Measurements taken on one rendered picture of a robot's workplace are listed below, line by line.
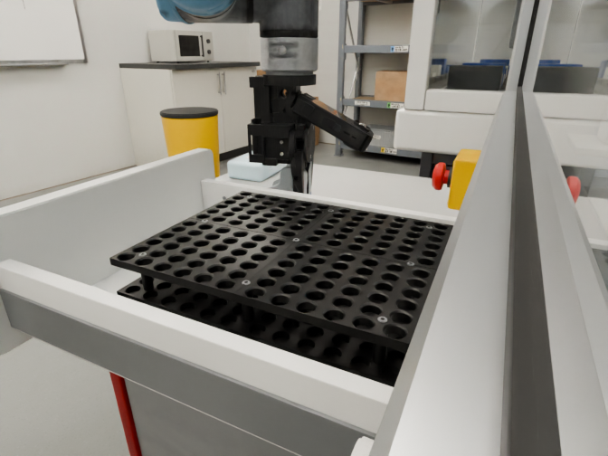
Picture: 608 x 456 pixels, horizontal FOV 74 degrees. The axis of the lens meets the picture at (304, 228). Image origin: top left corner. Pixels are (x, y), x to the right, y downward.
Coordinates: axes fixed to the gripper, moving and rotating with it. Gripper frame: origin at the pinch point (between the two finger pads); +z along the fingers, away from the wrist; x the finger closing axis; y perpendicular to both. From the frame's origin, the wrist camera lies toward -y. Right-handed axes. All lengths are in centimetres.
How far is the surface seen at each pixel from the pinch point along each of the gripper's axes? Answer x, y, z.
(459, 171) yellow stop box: 0.9, -21.0, -8.3
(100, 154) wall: -265, 242, 63
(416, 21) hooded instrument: -53, -16, -29
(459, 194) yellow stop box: 1.0, -21.5, -5.2
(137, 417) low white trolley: 5, 32, 43
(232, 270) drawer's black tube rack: 32.7, -1.3, -8.7
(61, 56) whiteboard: -248, 246, -19
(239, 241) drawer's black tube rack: 28.1, -0.2, -8.7
